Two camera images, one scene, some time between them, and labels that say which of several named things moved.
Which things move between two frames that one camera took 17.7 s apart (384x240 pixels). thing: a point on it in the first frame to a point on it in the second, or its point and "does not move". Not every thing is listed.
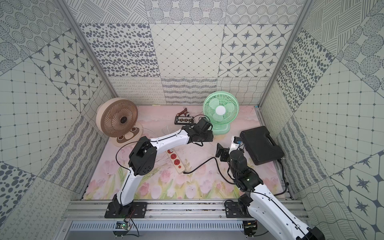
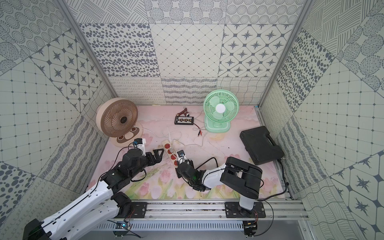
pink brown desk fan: [117, 117] does not move
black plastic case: [260, 145] does not move
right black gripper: [225, 153] to [190, 164]
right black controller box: [249, 226] does not move
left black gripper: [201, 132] to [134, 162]
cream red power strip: [175, 160] does not move
